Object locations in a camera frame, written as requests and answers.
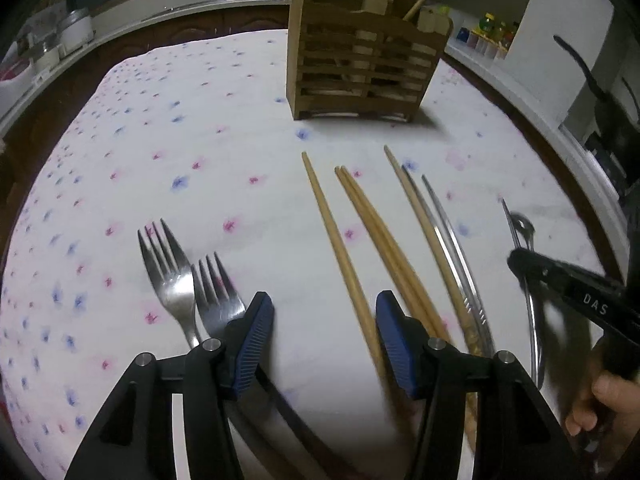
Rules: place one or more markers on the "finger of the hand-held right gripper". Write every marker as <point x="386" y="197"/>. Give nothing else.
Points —
<point x="565" y="280"/>

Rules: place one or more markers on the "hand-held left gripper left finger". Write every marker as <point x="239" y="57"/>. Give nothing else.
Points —
<point x="250" y="342"/>

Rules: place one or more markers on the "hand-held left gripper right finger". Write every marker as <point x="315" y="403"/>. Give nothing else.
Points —
<point x="395" y="345"/>

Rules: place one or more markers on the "small steel fork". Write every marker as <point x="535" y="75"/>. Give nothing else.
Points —
<point x="217" y="300"/>

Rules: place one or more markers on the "small steel spoon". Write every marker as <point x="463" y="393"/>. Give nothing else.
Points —
<point x="524" y="225"/>

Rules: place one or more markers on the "large steel fork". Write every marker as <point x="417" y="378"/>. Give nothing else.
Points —
<point x="170" y="280"/>

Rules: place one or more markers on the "wooden slatted utensil holder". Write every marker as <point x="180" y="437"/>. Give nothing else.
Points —
<point x="360" y="70"/>

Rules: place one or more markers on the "person's right hand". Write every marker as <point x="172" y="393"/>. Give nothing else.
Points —
<point x="612" y="410"/>

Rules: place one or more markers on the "gas stove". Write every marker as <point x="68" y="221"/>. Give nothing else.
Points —
<point x="612" y="160"/>

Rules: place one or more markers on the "black frying pan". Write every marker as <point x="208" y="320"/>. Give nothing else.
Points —
<point x="585" y="70"/>

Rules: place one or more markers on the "floral white tablecloth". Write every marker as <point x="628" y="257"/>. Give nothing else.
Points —
<point x="200" y="135"/>

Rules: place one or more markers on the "row of spice jars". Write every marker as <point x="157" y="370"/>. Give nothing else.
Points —
<point x="482" y="45"/>

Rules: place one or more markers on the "yellow drink bottles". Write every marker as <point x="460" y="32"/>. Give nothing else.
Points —
<point x="495" y="25"/>

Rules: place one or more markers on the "white rice cooker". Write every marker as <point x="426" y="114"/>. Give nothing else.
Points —
<point x="15" y="85"/>

